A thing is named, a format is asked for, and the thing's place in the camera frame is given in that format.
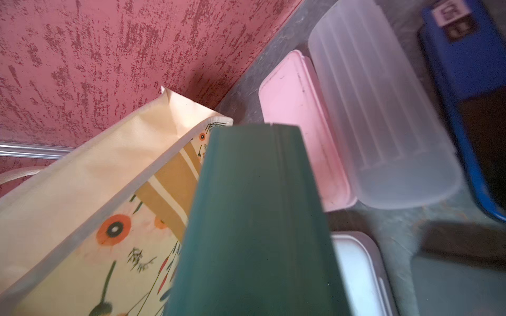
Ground black pencil case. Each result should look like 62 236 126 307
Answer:
411 221 505 315

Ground dark green pencil case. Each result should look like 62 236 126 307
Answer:
163 125 351 315

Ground printed canvas tote bag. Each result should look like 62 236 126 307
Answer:
1 89 233 315

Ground white pencil case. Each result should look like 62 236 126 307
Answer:
331 231 398 316

